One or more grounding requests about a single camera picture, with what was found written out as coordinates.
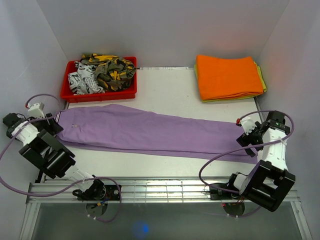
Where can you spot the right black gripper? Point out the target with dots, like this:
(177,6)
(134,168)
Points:
(244,140)

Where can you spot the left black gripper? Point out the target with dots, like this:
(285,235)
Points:
(54,128)

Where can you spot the purple trousers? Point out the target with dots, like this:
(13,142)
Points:
(118,128)

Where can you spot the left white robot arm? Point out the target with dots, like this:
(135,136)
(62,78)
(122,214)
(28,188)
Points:
(41,148)

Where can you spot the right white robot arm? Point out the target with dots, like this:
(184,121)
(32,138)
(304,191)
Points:
(269,181)

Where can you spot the white black printed trousers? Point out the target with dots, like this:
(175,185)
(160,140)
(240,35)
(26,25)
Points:
(83,81)

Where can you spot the folded orange trousers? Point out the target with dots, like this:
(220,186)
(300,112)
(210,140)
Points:
(219,77)

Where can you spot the camouflage trousers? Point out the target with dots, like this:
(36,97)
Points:
(113,73)

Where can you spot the red plastic bin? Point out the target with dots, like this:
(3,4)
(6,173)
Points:
(68,95)

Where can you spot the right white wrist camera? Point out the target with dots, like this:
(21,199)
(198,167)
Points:
(247,124)

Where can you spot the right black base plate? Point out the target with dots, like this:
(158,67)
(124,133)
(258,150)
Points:
(217,194)

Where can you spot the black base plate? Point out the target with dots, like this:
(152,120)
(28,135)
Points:
(217,194)
(107,192)

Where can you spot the aluminium mounting rail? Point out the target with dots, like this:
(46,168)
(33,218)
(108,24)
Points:
(145,191)

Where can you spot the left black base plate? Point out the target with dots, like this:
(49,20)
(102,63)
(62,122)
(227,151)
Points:
(107,192)

